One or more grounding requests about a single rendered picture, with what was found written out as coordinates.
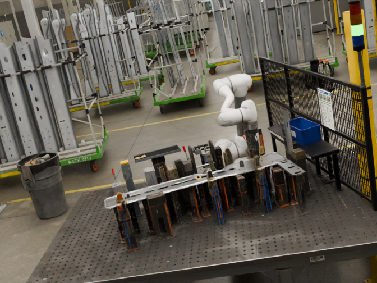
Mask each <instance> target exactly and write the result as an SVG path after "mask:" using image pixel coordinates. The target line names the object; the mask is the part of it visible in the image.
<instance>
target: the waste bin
mask: <svg viewBox="0 0 377 283"><path fill-rule="evenodd" d="M17 168H18V171H19V172H20V173H21V180H22V183H23V186H24V189H25V191H29V193H30V196H31V199H32V201H33V204H34V207H35V210H36V212H37V215H38V217H39V218H43V219H47V218H53V217H57V216H59V215H61V214H63V213H65V212H66V211H67V210H68V203H67V198H66V194H65V190H64V187H63V182H62V177H64V175H63V171H62V167H61V164H60V161H59V155H58V154H57V153H53V152H45V153H37V154H32V155H30V156H27V157H25V158H23V159H21V160H19V161H18V162H17Z"/></svg>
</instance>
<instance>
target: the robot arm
mask: <svg viewBox="0 0 377 283"><path fill-rule="evenodd" d="M251 85H252V79H251V77H250V76H249V75H246V74H237V75H232V76H229V77H226V78H223V79H217V80H215V81H214V82H213V89H214V91H215V92H216V93H217V94H218V95H219V96H221V97H224V98H226V99H225V101H224V103H223V105H222V107H221V114H220V115H219V116H218V119H217V120H218V124H220V126H224V127H227V126H233V125H236V126H237V134H236V136H235V139H234V141H233V142H230V141H229V140H228V139H221V140H219V141H217V142H216V144H215V147H217V146H220V147H221V149H222V158H223V164H224V167H225V163H224V157H223V152H225V149H227V148H228V149H230V152H231V153H232V159H233V163H234V161H235V160H236V159H238V158H243V157H246V151H245V150H246V149H247V144H246V142H245V140H244V138H243V135H244V134H245V133H244V130H247V132H248V134H250V139H251V144H252V147H253V149H254V155H258V156H259V158H260V155H259V142H258V138H257V135H256V133H258V121H257V111H256V107H255V103H254V102H253V101H252V100H246V94H247V91H248V88H250V87H251ZM233 101H234V104H235V108H234V109H231V108H230V106H231V104H232V103H233Z"/></svg>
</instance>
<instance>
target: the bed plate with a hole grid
mask: <svg viewBox="0 0 377 283"><path fill-rule="evenodd" d="M306 166H307V174H308V178H309V186H310V193H311V195H309V196H306V197H305V199H306V206H307V210H308V211H310V214H306V215H304V216H302V215H301V214H300V213H299V212H298V211H297V210H296V209H298V208H299V205H295V206H292V205H290V204H289V203H288V204H289V206H288V207H284V208H280V207H279V206H276V205H275V204H276V197H275V191H276V190H275V186H274V183H273V179H272V171H271V168H273V166H270V171H271V173H270V175H269V178H270V184H271V188H270V191H269V192H270V194H269V195H270V196H271V197H270V202H271V207H272V210H273V211H272V212H269V213H267V214H263V213H264V212H263V211H262V210H261V209H260V208H261V204H260V203H258V204H255V203H254V202H253V201H252V203H250V204H249V206H250V211H251V213H254V214H253V215H249V216H244V215H243V214H241V212H242V211H243V210H242V206H238V204H237V203H236V198H233V199H232V198H231V199H232V205H233V208H234V210H233V211H229V212H228V211H227V210H226V209H225V207H224V203H223V202H222V207H223V212H224V213H223V216H224V219H225V220H226V221H227V223H226V224H223V225H217V224H216V223H214V222H213V220H214V219H215V218H214V212H213V205H209V206H207V208H208V211H209V213H210V214H211V216H210V217H206V218H204V216H203V215H202V213H201V211H202V208H198V210H199V215H200V217H201V218H202V220H203V221H201V222H197V223H194V221H193V219H192V218H191V216H190V213H191V209H190V208H188V209H187V211H188V212H187V214H186V215H182V217H183V216H185V218H186V219H187V222H188V224H186V225H182V226H179V227H173V224H172V231H175V230H176V231H177V233H178V236H177V237H175V238H171V239H167V240H163V241H160V242H157V243H154V242H153V238H152V237H153V236H156V234H155V235H152V236H150V235H149V232H148V229H147V225H148V223H147V220H146V215H145V211H144V207H143V204H142V201H141V200H140V201H138V202H139V206H140V210H141V211H142V216H139V217H137V221H138V224H139V228H140V230H141V231H142V234H143V236H140V237H138V238H136V241H137V242H139V243H140V246H139V249H140V250H134V251H132V252H129V253H127V252H128V251H127V248H126V247H127V246H126V243H124V244H121V239H120V235H119V234H120V230H119V227H118V222H117V219H116V214H115V213H114V210H113V208H111V209H105V206H104V200H105V199H106V198H109V197H112V196H115V195H114V191H113V188H106V189H100V190H93V191H86V192H83V193H82V195H81V197H80V198H79V199H78V201H77V202H76V204H75V206H74V207H73V209H72V211H71V212H70V214H69V215H68V217H67V218H66V220H65V222H64V223H63V225H62V226H61V228H60V230H59V231H58V232H57V234H56V236H55V237H54V239H53V241H52V242H51V244H50V245H49V247H48V249H47V250H46V252H45V253H44V255H43V257H42V258H41V260H40V261H39V263H38V264H37V266H36V267H35V269H34V270H33V272H32V274H31V275H30V277H29V279H28V280H27V282H26V283H129V282H136V281H145V280H152V279H160V278H165V277H173V276H181V275H188V274H193V273H201V272H209V271H216V270H225V269H229V268H237V267H244V266H253V265H257V264H265V263H273V262H281V261H288V260H293V259H301V258H309V257H317V256H321V255H329V254H337V253H345V252H352V251H357V250H365V249H373V248H377V211H374V210H373V209H372V204H371V203H369V202H367V201H366V200H364V199H363V197H361V196H360V195H358V194H357V193H355V192H354V191H352V190H351V189H349V188H348V187H346V186H345V185H343V184H342V183H341V188H342V189H343V190H341V191H338V190H337V189H335V187H336V183H335V182H332V183H330V184H326V183H324V182H323V181H322V179H324V178H326V177H329V175H328V174H327V173H326V172H324V171H323V170H321V169H320V170H321V174H322V175H323V176H320V177H318V176H316V175H315V173H316V167H315V165H314V164H312V163H311V162H309V161H308V160H306ZM171 223H172V222H171Z"/></svg>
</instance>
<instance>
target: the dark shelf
mask: <svg viewBox="0 0 377 283"><path fill-rule="evenodd" d="M268 131H269V132H271V133H272V134H274V135H275V136H277V137H278V138H280V139H281V140H283V141H284V139H283V132H282V127H281V124H280V125H276V126H272V127H268ZM298 148H302V149H303V150H305V155H306V156H307V157H309V158H310V159H311V160H315V159H318V158H321V157H326V156H329V155H332V154H337V153H340V149H339V148H337V147H335V146H333V145H331V144H329V143H328V142H326V141H324V140H323V139H322V140H321V141H319V142H316V143H313V144H309V145H306V146H302V145H300V144H298Z"/></svg>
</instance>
